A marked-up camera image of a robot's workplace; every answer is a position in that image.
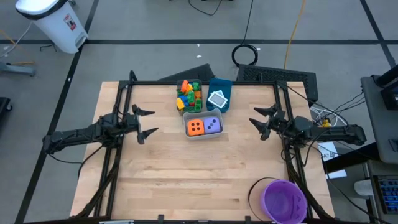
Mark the black flat panel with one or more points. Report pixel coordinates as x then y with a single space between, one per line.
199 73

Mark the green two-stud brick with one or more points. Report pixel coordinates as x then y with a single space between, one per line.
190 97
196 86

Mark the orange foam die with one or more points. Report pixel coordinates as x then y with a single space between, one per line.
196 127

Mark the black floor object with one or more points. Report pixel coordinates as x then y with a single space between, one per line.
4 104

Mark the white playing cards box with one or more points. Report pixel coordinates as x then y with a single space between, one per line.
217 100

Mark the purple foam die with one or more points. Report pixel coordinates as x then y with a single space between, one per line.
209 121

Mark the small dark green brick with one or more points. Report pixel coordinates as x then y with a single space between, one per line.
179 92

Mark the long yellow studded brick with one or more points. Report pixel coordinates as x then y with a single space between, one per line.
189 88

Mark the orange single-stud brick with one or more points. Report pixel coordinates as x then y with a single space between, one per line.
198 94

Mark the dark grey plastic bin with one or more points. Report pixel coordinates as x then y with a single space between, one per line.
189 80

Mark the grey stand foot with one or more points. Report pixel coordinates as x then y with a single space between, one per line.
18 69

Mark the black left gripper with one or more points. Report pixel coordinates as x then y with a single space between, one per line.
126 124

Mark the teal plastic bin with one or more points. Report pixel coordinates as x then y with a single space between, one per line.
222 83

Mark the grey side desk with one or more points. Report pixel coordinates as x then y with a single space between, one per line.
371 168

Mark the white pedal trash can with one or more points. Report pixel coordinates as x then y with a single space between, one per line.
59 25

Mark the black perforated panel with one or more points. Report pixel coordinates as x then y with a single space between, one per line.
280 74

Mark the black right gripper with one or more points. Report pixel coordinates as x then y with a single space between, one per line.
284 126

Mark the yellow single-stud brick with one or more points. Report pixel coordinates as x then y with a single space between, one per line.
179 103

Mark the white printed paper sheet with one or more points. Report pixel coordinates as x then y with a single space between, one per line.
326 149

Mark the black keyboard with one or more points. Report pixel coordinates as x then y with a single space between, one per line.
387 194

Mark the light grey plastic bin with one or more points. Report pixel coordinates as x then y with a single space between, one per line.
203 137

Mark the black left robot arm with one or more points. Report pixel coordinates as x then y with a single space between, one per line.
77 133

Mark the black desk device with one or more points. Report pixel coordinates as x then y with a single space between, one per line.
390 98

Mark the white rounded device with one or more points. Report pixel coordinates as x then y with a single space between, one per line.
362 187

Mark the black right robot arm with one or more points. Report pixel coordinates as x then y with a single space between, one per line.
335 132

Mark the purple plastic bucket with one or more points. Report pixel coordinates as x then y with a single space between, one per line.
284 202

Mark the long dark green brick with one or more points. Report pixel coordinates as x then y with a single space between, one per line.
189 109

